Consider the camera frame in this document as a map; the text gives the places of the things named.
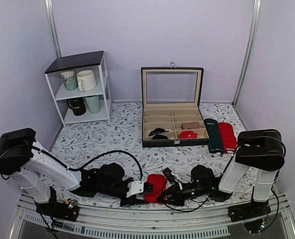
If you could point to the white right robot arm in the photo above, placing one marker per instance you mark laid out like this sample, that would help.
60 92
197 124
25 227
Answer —
260 149

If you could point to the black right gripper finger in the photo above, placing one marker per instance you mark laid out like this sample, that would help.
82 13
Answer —
168 196
168 174

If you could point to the red and beige sock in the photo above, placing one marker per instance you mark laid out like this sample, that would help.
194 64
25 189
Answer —
158 182

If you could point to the light green tumbler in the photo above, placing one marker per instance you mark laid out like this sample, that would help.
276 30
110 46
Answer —
93 104

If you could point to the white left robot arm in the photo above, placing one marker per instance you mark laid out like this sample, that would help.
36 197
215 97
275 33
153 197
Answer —
24 159

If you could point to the teal patterned mug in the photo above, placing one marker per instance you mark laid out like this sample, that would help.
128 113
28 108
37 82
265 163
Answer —
69 80

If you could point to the aluminium front frame rail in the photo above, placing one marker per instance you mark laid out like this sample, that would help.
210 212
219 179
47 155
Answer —
204 223

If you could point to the rolled brown sock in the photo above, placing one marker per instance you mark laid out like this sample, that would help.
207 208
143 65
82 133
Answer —
192 125

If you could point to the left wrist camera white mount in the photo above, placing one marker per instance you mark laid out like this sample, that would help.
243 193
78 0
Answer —
134 188

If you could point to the white mug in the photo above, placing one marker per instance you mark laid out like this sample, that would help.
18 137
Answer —
86 80

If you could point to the black mug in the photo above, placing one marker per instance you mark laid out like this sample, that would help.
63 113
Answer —
77 105

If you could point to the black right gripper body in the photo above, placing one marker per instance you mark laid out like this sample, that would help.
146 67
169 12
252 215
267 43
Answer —
205 191

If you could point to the right metal corner post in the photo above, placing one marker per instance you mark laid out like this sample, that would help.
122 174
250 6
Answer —
250 44

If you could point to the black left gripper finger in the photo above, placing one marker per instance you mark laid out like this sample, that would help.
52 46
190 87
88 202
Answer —
148 188
124 202

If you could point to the black compartment storage box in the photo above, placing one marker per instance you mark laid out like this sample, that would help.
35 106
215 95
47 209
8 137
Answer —
170 97

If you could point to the rolled red sock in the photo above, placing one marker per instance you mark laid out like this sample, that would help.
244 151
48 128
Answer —
188 135

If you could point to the white shelf with black top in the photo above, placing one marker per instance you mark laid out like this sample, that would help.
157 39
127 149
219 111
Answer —
86 61

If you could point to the dark green sock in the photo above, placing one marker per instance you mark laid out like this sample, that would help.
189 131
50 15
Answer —
215 144

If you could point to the metal corner post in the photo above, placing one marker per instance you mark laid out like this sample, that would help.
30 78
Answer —
52 27
250 44

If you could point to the rolled black sock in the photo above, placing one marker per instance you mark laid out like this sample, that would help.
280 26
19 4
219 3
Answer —
158 134

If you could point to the left metal corner post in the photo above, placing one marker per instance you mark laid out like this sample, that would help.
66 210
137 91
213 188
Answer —
52 27

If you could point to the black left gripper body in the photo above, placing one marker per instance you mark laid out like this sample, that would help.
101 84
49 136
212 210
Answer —
102 189

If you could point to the red sock with white band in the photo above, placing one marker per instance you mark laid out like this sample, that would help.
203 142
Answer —
228 137

